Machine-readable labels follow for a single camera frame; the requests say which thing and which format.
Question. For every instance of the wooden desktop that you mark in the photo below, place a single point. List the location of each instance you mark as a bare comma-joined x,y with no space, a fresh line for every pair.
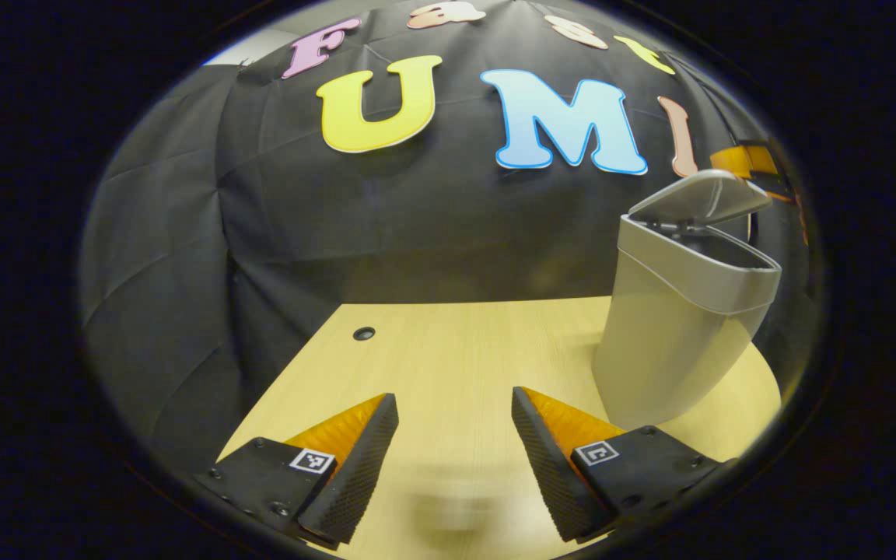
479,350

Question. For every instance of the black backdrop cloth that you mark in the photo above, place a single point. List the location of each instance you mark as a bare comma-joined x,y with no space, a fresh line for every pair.
339,233

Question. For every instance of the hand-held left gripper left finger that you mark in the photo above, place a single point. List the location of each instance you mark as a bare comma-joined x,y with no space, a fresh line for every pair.
362,474

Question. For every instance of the black desk grommet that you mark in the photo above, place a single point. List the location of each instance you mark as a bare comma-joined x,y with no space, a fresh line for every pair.
363,333

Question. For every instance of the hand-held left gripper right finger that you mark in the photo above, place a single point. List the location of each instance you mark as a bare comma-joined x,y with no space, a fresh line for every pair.
549,474

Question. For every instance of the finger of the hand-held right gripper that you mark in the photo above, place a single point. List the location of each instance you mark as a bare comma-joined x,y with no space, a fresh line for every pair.
728,161

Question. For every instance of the white desktop garbage bin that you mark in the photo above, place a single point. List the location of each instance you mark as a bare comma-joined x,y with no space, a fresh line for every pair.
666,350

